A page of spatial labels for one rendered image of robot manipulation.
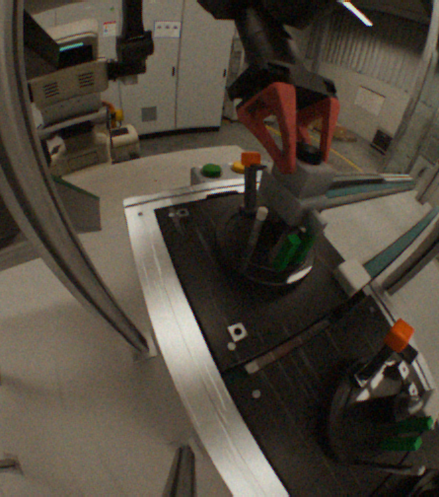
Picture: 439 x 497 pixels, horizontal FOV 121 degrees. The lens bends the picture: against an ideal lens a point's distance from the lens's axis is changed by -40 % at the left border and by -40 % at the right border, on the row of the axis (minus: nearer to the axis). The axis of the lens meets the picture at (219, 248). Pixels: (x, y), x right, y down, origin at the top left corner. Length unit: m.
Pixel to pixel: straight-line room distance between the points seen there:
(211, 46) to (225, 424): 3.50
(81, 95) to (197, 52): 2.66
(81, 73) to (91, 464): 0.94
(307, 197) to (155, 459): 0.37
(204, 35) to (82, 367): 3.45
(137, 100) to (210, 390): 3.15
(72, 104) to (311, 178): 0.75
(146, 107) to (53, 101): 2.46
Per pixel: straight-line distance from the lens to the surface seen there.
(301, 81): 0.20
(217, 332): 0.22
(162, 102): 3.25
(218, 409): 0.22
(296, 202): 0.19
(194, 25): 3.37
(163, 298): 0.25
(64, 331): 0.39
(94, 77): 0.81
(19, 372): 0.44
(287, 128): 0.18
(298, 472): 0.25
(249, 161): 0.27
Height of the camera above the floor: 1.18
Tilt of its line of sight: 50 degrees down
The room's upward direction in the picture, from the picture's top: 10 degrees clockwise
